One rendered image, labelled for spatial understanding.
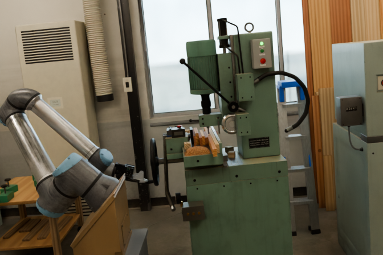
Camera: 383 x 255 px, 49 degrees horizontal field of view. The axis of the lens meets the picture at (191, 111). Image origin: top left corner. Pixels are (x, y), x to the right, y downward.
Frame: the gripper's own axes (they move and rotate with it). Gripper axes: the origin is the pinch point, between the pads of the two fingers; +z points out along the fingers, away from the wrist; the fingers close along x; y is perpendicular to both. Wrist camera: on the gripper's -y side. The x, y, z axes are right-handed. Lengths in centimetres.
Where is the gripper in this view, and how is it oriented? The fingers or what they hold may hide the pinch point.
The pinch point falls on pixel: (145, 181)
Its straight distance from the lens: 253.6
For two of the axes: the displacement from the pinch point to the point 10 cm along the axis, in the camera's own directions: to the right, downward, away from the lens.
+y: 2.4, -9.6, -1.3
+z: 9.7, 2.3, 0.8
